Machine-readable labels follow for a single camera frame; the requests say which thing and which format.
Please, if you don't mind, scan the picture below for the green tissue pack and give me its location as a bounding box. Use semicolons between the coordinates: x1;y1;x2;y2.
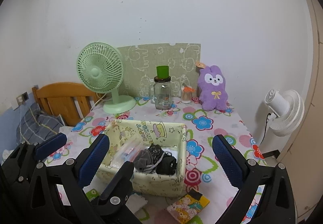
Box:
85;188;100;202

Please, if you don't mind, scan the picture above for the white tissue paper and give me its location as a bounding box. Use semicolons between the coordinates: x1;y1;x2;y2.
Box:
126;193;148;214

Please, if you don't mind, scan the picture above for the clear plastic bag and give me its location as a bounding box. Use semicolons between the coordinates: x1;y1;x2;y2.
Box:
110;138;146;168

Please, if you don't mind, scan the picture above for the black sock bundle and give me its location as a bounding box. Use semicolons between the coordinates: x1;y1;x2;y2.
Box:
146;144;177;175

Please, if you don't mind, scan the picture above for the yellow cartoon tissue pack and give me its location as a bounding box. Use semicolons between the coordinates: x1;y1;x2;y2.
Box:
166;189;210;223

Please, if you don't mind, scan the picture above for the grey plaid pillow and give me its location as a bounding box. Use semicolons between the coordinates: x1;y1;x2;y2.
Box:
16;103;65;145

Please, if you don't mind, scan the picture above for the floral tablecloth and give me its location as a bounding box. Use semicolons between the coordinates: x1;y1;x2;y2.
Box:
45;98;265;223

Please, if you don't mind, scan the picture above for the yellow cartoon fabric storage box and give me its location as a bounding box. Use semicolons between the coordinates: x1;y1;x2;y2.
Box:
97;120;186;197

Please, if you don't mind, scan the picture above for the white floor fan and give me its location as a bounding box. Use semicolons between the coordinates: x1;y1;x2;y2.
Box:
264;89;304;137

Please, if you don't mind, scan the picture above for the cotton swab container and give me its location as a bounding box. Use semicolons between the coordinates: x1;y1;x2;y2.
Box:
181;83;195;104

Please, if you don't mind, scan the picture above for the purple plush bunny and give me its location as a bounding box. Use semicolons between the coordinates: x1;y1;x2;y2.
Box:
198;65;228;111

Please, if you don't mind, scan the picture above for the glass mason jar mug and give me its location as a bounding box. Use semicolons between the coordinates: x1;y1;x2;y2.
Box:
149;76;172;110

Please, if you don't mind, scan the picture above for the green desk fan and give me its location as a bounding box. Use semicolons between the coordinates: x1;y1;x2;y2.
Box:
76;42;136;114

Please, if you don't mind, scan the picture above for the green plastic cup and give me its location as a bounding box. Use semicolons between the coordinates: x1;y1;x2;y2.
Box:
156;65;169;79

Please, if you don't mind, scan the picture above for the green cartoon pattern board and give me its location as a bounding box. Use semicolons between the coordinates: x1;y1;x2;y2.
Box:
118;43;201;97

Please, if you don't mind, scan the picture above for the wall power socket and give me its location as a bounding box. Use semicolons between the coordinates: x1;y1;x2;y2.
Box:
16;92;29;106

